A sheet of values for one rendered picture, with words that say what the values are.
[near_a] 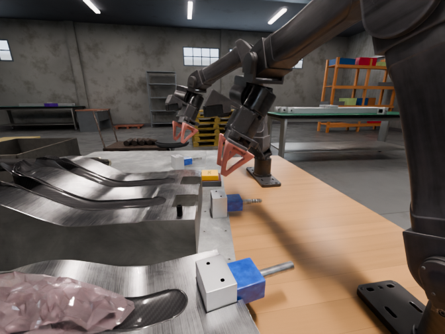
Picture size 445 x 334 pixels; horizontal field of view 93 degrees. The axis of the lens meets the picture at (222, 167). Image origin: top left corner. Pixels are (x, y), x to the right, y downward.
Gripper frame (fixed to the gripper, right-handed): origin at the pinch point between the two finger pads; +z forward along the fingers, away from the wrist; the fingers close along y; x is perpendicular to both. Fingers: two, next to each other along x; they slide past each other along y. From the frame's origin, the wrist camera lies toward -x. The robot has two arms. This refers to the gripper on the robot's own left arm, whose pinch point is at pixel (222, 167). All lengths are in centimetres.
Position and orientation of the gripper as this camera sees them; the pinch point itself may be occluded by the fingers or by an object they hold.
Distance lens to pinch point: 50.2
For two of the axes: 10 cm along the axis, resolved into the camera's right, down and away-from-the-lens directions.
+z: -4.8, 8.5, 2.0
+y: 1.3, 3.0, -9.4
